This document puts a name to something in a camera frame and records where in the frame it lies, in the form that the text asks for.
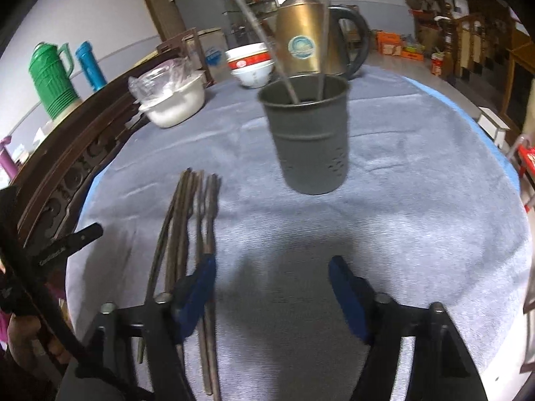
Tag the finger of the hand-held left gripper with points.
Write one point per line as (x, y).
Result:
(75, 240)

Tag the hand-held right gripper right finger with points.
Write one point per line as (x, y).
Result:
(347, 296)

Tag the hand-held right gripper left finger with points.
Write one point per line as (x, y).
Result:
(196, 296)

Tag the dark curved chopstick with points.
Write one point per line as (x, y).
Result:
(161, 234)

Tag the grey metal utensil holder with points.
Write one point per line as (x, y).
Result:
(309, 146)

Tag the light chopstick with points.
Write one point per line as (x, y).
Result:
(322, 50)
(263, 41)

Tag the person's left hand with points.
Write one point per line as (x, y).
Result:
(23, 336)

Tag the dark carved wooden chair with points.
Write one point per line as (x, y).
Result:
(83, 150)

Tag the purple plastic object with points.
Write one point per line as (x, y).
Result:
(6, 158)

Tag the grey tablecloth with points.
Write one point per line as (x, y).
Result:
(397, 196)

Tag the green thermos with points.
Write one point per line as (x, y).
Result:
(48, 79)

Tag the white basin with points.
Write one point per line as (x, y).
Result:
(175, 108)

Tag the blue thermos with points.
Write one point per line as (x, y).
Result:
(90, 67)

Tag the clear plastic bag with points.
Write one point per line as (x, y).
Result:
(154, 81)

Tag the brown wooden chair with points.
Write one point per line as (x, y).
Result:
(167, 50)

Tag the blue table cover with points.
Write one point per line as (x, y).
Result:
(472, 112)

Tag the white stool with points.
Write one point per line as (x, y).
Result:
(493, 127)

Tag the red plastic stool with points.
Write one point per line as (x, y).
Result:
(527, 163)

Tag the white appliance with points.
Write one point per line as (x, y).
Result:
(209, 50)

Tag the red and white bowl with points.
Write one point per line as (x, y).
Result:
(246, 60)

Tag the red can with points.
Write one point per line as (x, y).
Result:
(437, 64)

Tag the orange cardboard box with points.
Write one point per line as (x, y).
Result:
(388, 44)

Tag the grey refrigerator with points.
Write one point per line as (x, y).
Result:
(200, 8)

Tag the metal kettle base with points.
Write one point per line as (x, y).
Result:
(301, 21)

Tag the wooden furniture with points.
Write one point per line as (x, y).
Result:
(480, 37)

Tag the shelf of goods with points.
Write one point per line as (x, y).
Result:
(422, 4)

